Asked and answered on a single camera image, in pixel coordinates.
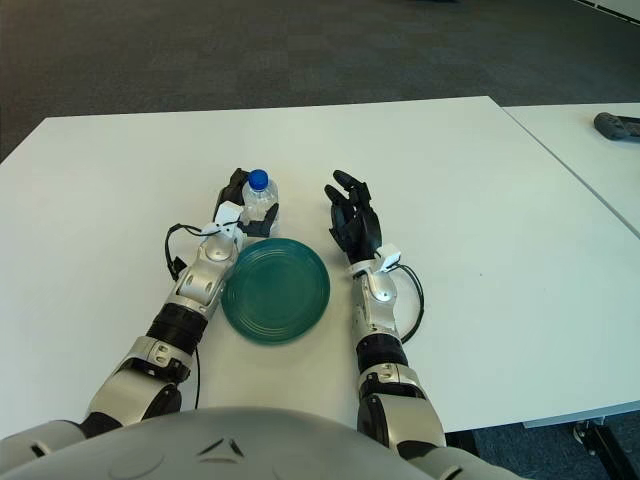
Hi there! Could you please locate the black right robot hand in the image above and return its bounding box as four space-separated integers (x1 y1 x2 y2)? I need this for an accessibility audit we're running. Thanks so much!
323 169 384 265

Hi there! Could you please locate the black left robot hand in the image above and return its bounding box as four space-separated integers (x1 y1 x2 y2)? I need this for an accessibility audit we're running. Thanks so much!
219 167 281 239

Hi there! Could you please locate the black table leg with caster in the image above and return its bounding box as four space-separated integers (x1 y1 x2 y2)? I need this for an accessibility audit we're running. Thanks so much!
574 419 640 480

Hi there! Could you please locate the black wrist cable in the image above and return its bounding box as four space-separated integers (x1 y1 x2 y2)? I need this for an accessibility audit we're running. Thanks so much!
392 263 425 346
164 223 221 284

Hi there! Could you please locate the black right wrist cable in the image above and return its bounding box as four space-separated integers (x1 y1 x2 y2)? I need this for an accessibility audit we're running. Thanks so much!
392 263 425 346

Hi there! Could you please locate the clear bottle with blue cap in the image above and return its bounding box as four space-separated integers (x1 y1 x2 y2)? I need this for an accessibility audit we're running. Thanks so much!
240 168 280 236

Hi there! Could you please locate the grey handheld controller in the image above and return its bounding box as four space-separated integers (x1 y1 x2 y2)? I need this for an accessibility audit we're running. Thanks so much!
593 112 640 141

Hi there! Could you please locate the green round plate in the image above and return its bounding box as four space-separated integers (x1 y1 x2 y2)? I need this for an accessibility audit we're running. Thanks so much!
219 237 332 346

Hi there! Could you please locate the grey robot torso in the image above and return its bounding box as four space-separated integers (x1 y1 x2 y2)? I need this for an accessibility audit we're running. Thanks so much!
0 405 436 480

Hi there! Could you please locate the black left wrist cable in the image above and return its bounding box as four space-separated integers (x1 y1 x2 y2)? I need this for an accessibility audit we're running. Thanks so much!
164 223 221 284

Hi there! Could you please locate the white neighbouring table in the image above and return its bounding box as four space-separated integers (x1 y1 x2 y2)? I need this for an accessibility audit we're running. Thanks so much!
502 102 640 236

